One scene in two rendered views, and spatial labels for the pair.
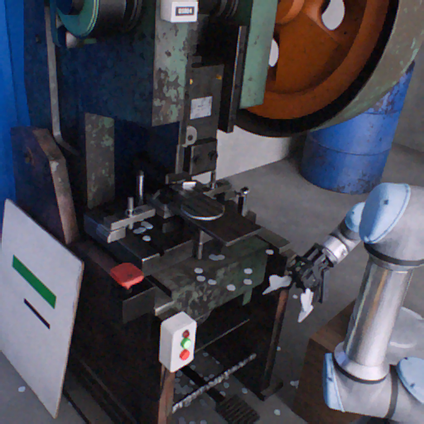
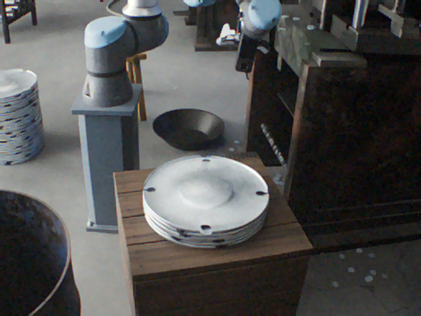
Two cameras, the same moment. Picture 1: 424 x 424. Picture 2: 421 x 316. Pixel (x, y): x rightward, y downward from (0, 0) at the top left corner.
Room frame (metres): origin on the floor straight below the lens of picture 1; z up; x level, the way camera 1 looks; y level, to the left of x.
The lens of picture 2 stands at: (1.79, -1.42, 1.09)
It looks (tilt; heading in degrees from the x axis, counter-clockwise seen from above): 35 degrees down; 123
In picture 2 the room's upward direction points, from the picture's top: 3 degrees clockwise
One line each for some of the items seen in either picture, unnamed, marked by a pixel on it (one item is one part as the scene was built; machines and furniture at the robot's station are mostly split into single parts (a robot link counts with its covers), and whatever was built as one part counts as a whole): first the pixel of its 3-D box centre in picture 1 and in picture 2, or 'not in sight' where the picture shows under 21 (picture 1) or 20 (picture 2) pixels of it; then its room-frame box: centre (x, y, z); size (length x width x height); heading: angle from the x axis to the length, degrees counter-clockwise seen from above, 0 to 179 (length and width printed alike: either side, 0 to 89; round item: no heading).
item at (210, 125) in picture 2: not in sight; (187, 132); (0.69, 0.06, 0.04); 0.30 x 0.30 x 0.07
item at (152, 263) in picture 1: (172, 221); (367, 20); (1.34, 0.12, 0.67); 0.45 x 0.30 x 0.06; 136
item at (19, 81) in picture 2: not in sight; (2, 83); (0.12, -0.46, 0.30); 0.29 x 0.29 x 0.01
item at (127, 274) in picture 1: (127, 284); not in sight; (0.94, 0.18, 0.72); 0.07 x 0.06 x 0.08; 46
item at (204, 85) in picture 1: (189, 113); not in sight; (1.31, 0.09, 1.04); 0.17 x 0.15 x 0.30; 46
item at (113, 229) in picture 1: (127, 214); not in sight; (1.22, 0.23, 0.76); 0.17 x 0.06 x 0.10; 136
